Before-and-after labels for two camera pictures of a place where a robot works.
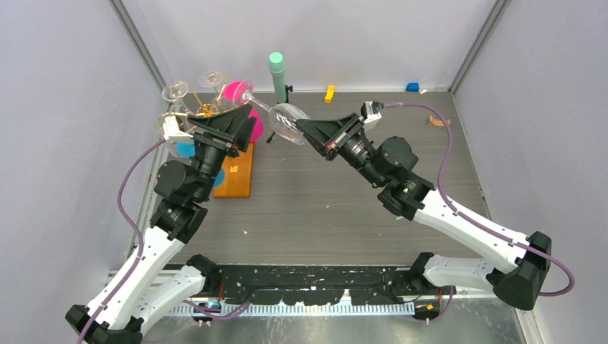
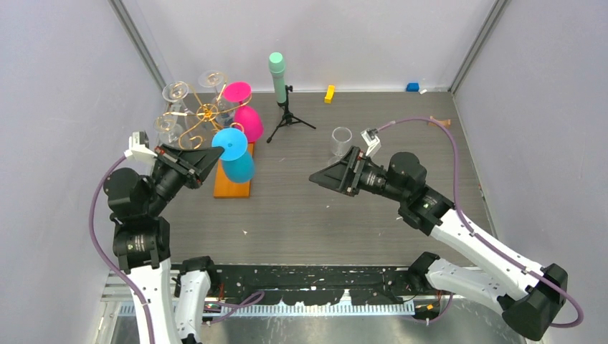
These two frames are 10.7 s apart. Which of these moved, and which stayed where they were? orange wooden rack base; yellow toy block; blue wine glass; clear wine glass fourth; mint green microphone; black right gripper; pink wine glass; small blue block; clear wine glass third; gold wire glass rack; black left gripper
Moved: black left gripper; blue wine glass; black right gripper
Stayed: clear wine glass fourth; yellow toy block; orange wooden rack base; small blue block; gold wire glass rack; mint green microphone; clear wine glass third; pink wine glass
